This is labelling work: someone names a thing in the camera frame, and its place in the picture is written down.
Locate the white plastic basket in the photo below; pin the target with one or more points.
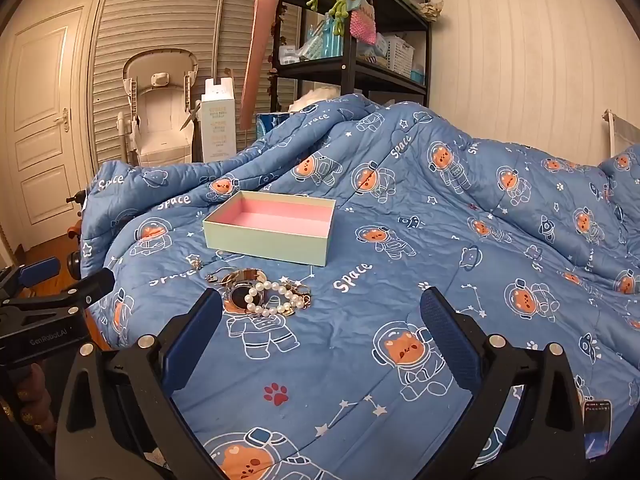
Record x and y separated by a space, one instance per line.
400 55

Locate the green box with pink lining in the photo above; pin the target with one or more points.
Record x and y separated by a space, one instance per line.
265 246

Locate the dark stand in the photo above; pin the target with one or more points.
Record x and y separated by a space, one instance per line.
74 232

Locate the thin gold bangle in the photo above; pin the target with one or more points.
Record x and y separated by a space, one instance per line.
216 276

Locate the crumpled paper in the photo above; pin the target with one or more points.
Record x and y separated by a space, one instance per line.
430 11

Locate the snowflake crystal earring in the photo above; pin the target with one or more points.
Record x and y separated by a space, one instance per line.
194 262

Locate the grey curved pole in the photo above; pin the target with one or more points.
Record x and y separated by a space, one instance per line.
219 15

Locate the tall white carton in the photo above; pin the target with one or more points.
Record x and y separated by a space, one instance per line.
217 125

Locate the blue packets on shelf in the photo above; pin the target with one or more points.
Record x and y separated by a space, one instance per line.
325 42

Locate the white cloth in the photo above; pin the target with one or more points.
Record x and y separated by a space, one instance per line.
315 95

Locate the small blue box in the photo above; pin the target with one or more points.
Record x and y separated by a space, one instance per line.
418 74

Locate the white baby high chair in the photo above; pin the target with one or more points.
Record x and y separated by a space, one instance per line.
160 110

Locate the pink knit pouch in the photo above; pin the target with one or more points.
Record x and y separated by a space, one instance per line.
362 27

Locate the black shelf rack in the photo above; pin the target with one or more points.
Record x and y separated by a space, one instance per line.
350 67

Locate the smartphone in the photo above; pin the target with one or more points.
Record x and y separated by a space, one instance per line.
597 430

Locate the person's left hand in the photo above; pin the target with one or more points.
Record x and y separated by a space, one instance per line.
32 392

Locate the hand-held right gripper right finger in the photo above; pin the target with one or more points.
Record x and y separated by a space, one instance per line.
445 340

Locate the blue tissue pack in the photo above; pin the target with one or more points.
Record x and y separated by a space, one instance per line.
270 122

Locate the pink plank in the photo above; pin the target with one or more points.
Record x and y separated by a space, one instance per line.
260 35

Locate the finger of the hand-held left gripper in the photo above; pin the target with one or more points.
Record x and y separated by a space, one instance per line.
92 285
37 270

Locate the blue printed blanket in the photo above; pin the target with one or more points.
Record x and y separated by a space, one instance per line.
375 240

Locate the green frog plush toy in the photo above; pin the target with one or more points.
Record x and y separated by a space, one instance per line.
339 10

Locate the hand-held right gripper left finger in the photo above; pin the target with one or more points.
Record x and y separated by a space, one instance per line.
192 340

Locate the cream panelled door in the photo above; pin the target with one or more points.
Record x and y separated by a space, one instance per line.
45 135

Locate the louvered closet door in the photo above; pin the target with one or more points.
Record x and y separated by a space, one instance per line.
150 10

